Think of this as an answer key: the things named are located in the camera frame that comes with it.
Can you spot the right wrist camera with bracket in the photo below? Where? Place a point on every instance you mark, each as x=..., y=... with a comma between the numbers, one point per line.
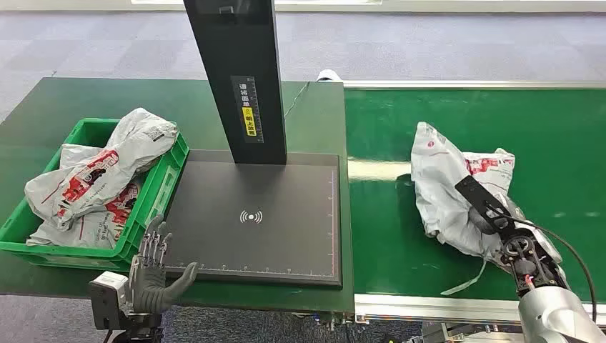
x=480, y=196

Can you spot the black inbound scanner machine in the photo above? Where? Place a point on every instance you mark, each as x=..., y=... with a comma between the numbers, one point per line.
x=265, y=227

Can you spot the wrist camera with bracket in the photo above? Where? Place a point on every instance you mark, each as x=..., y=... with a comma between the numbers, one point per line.
x=480, y=196
x=106, y=296

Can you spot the green plastic delivery bin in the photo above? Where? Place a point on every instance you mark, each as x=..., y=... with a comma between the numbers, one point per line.
x=161, y=189

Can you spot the grey red-printed courier package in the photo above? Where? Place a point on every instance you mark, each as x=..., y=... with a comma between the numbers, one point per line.
x=440, y=189

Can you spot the dark green table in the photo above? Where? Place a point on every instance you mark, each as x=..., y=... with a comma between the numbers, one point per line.
x=47, y=104

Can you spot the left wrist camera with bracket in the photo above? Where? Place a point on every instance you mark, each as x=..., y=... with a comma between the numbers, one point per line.
x=106, y=296

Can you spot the white round object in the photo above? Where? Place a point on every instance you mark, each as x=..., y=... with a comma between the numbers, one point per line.
x=327, y=75

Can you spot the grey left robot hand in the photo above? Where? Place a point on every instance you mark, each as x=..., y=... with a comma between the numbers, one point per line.
x=146, y=289

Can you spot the black yellow label sticker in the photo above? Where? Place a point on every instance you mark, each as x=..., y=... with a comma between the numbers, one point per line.
x=248, y=109

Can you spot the plain grey package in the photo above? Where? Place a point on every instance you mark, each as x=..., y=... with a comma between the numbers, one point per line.
x=78, y=155

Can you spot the silver conveyor frame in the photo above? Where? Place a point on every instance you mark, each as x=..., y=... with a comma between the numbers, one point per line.
x=426, y=307

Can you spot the large grey red-printed package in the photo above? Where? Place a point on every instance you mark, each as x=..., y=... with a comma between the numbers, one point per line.
x=109, y=165

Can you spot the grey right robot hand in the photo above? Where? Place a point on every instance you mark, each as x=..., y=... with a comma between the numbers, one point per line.
x=480, y=221

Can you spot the flat grey red-printed package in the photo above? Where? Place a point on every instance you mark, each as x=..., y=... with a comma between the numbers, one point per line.
x=102, y=227

